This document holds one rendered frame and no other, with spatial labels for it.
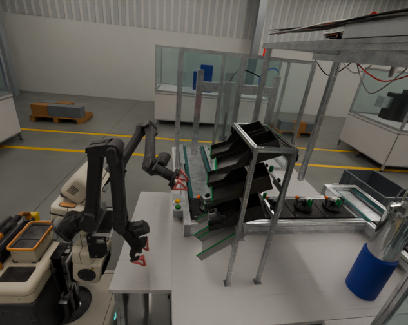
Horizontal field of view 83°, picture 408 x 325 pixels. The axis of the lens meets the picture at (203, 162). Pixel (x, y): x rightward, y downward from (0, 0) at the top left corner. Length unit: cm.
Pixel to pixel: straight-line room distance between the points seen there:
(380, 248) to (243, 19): 887
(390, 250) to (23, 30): 1090
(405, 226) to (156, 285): 122
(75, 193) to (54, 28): 937
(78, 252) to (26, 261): 30
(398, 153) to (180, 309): 567
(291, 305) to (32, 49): 1057
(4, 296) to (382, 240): 191
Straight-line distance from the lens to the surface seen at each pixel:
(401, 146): 626
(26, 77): 1114
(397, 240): 145
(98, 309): 206
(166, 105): 654
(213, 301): 135
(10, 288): 166
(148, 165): 128
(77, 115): 675
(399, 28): 121
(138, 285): 140
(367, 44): 131
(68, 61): 1035
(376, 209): 243
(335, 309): 156
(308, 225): 188
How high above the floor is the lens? 198
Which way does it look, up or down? 26 degrees down
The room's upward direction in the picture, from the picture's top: 6 degrees clockwise
